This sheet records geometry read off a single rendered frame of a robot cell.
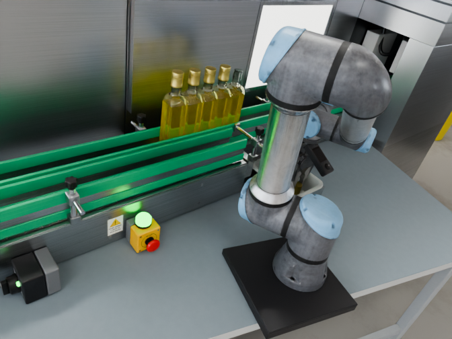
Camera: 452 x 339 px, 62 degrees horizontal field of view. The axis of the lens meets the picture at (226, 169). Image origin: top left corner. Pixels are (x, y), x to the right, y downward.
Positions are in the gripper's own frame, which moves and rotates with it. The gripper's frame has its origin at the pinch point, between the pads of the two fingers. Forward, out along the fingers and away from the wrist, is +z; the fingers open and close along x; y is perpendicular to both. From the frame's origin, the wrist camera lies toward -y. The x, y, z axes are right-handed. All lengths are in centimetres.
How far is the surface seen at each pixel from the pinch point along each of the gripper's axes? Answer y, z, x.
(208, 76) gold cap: 25.6, -33.6, 26.5
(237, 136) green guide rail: 22.6, -10.3, 11.7
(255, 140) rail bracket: 11.5, -16.0, 14.9
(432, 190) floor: 1, 80, -202
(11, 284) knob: 7, 0, 90
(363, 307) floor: -30, 80, -55
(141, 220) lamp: 7, -5, 58
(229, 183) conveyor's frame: 11.4, -1.0, 22.6
